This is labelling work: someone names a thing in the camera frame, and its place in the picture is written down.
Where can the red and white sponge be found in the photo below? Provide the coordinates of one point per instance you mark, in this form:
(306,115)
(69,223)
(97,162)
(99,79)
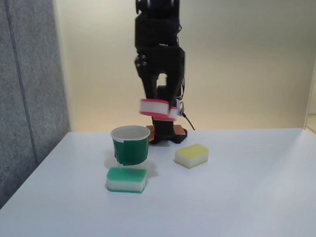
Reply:
(153,107)

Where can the orange base plate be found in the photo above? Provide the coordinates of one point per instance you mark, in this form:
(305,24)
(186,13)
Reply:
(179,130)

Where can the yellow and white sponge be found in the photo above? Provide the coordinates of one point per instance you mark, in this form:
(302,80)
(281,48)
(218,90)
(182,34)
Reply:
(191,154)

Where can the white cup with green tape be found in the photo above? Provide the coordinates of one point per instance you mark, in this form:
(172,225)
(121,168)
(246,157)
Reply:
(130,150)

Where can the green and white sponge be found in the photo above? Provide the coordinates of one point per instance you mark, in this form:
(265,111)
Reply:
(126,176)

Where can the grey fabric partition panel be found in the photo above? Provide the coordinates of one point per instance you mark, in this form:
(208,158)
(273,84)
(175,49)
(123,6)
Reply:
(29,98)

